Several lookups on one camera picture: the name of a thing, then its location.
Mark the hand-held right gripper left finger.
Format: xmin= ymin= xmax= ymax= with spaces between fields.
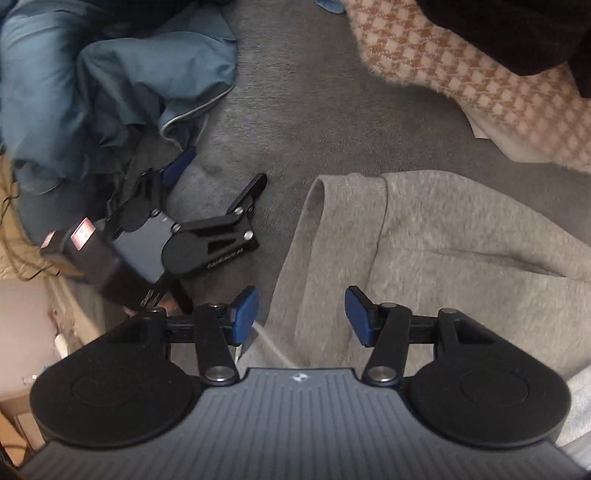
xmin=124 ymin=285 xmax=260 ymax=387

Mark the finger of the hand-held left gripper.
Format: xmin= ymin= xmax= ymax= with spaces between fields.
xmin=172 ymin=172 xmax=269 ymax=243
xmin=105 ymin=145 xmax=200 ymax=235

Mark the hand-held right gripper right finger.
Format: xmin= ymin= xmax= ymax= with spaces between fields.
xmin=345 ymin=285 xmax=502 ymax=388

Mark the grey hoodie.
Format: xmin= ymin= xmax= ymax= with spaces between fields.
xmin=252 ymin=170 xmax=591 ymax=457

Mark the grey bed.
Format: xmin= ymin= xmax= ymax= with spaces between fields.
xmin=14 ymin=0 xmax=591 ymax=370

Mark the blue duvet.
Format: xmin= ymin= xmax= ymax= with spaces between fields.
xmin=0 ymin=0 xmax=239 ymax=195

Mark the cream garment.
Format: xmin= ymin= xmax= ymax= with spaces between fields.
xmin=465 ymin=110 xmax=555 ymax=163

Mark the pink houndstooth sweater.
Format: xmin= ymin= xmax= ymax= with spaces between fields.
xmin=341 ymin=0 xmax=591 ymax=175

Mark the black garment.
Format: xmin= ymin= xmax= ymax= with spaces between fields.
xmin=414 ymin=0 xmax=591 ymax=78

